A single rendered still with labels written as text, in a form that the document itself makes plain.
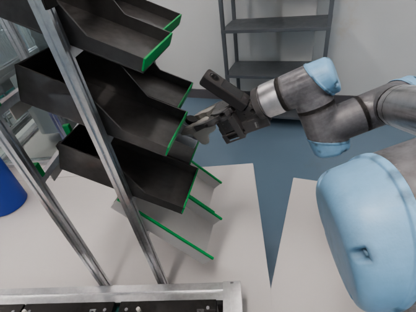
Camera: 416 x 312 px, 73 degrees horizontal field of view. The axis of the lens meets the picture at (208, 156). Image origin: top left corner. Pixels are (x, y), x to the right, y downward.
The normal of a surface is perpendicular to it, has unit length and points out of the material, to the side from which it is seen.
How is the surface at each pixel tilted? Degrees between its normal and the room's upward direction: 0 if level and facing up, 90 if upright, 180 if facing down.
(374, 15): 90
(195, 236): 45
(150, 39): 25
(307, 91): 76
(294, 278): 0
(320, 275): 0
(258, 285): 0
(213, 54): 90
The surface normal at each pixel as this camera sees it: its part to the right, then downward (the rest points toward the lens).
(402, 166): -0.46, -0.73
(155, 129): 0.29, -0.70
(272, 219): -0.13, -0.78
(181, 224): 0.60, -0.53
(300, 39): -0.35, 0.61
